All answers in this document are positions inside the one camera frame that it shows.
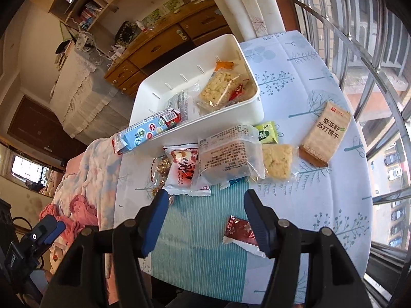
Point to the small white bottle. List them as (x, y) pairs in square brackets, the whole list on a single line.
[(139, 25)]

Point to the white lace cloth cover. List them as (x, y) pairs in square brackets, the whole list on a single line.
[(86, 96)]

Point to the wooden desk with drawers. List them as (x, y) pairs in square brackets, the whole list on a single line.
[(160, 45)]

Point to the white power strip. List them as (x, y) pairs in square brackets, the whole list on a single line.
[(117, 53)]

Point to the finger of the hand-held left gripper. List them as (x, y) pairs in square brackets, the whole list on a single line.
[(53, 227)]

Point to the dark red small packet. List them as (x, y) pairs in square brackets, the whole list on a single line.
[(239, 231)]

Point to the red white snack packet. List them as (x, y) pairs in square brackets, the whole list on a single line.
[(184, 170)]

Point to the clear white packet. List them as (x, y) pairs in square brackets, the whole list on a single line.
[(184, 102)]

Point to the tree print tablecloth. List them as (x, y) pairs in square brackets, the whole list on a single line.
[(305, 70)]

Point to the nut bar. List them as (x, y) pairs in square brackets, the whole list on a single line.
[(160, 166)]

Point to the beige cracker packet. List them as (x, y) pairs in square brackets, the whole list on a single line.
[(326, 134)]

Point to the dark floral pouch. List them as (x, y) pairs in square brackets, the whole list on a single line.
[(126, 32)]

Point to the green printed cards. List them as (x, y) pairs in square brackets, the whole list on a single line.
[(160, 11)]

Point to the white plastic bin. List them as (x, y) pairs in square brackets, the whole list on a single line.
[(167, 70)]

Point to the puffed rice cake packet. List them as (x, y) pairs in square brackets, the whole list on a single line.
[(277, 160), (218, 86)]

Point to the teal striped placemat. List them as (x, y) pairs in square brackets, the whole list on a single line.
[(192, 231)]

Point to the blue crinkled packet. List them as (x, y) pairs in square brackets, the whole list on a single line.
[(231, 183)]

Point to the large clear pastry packet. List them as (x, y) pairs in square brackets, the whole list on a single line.
[(229, 154)]

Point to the pastel patterned blanket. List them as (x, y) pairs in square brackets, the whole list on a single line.
[(93, 173)]

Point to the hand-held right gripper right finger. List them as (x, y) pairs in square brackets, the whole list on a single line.
[(257, 224)]

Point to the brown wooden door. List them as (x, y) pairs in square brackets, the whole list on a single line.
[(35, 128)]

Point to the small side window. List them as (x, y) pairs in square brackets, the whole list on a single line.
[(32, 173)]

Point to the black hat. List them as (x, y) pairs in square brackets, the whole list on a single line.
[(62, 47)]

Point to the blue red biscuit packet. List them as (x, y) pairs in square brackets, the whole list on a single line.
[(144, 133)]

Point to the patterned hanging bag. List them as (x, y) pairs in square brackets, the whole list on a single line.
[(84, 41)]

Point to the red seed packet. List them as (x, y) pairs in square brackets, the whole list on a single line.
[(239, 91)]

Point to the small green packet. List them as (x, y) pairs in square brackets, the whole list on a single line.
[(266, 132)]

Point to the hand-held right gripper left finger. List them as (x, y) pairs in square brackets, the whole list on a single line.
[(155, 221)]

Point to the cream leaf print curtain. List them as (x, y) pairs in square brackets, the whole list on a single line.
[(240, 0)]

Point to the orange white protein bar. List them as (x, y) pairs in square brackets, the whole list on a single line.
[(224, 65)]

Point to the metal window grille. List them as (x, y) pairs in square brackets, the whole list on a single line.
[(369, 38)]

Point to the pink ruffled blanket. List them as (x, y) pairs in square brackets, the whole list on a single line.
[(80, 211)]

